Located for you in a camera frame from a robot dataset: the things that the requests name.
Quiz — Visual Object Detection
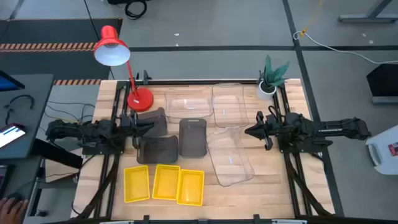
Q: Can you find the clear plastic basket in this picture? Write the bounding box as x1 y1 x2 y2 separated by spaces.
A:
206 127 256 187
211 83 250 129
164 88 215 119

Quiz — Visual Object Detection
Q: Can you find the white plastic bin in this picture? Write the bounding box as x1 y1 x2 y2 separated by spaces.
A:
365 124 398 176

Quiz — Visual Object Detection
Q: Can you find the white floor cable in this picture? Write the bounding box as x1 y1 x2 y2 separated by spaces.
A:
292 30 398 65

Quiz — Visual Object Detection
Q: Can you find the yellow slotted plastic basket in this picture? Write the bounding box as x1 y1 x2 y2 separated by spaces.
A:
151 164 182 201
176 169 206 207
123 165 151 204

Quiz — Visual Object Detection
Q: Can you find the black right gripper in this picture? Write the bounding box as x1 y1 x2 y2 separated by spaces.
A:
244 111 281 151

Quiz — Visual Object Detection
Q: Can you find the green plant in white pot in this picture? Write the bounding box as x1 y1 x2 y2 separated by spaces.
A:
256 55 291 101

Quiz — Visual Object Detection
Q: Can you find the black computer monitor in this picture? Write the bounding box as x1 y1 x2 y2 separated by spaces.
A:
0 70 26 92

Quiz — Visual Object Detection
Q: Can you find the black box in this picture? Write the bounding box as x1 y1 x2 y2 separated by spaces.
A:
366 63 398 105

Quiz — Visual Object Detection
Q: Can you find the grey metal table leg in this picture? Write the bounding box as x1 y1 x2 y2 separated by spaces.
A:
338 0 398 24

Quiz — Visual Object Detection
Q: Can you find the black hazard-striped floor mat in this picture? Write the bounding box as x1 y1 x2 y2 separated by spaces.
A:
0 17 124 86

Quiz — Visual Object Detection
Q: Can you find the grey side desk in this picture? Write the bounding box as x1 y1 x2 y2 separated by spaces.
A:
0 73 55 161

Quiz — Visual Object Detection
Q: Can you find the coiled black cable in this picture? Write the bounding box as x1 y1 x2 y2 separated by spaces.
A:
124 0 148 21

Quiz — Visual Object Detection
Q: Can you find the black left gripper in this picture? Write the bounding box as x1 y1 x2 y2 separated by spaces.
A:
119 110 155 150

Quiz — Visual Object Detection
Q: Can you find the black cable on desk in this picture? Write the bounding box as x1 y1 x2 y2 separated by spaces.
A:
3 94 35 111

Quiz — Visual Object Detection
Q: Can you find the yellow cord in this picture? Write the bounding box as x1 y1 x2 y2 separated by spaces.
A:
299 0 325 35

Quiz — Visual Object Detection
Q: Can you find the red desk lamp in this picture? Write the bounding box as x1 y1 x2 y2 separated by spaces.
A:
93 25 155 113

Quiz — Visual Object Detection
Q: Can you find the grey translucent plastic basket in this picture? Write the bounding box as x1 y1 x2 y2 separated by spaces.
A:
136 107 169 138
178 118 208 158
136 135 179 165

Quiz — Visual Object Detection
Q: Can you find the smartphone with lit screen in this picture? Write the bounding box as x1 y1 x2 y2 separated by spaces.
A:
0 123 27 149

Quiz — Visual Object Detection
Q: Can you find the person's hand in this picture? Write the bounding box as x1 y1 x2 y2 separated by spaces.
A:
0 197 29 224

